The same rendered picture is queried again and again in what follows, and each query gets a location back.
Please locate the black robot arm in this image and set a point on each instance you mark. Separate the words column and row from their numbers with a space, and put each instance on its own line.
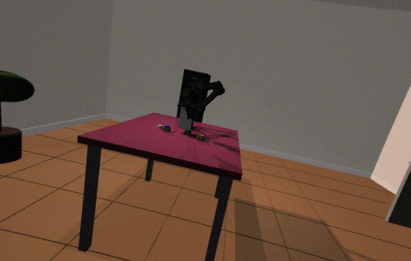
column 201, row 88

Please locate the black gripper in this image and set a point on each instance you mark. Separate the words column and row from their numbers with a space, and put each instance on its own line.
column 188, row 111

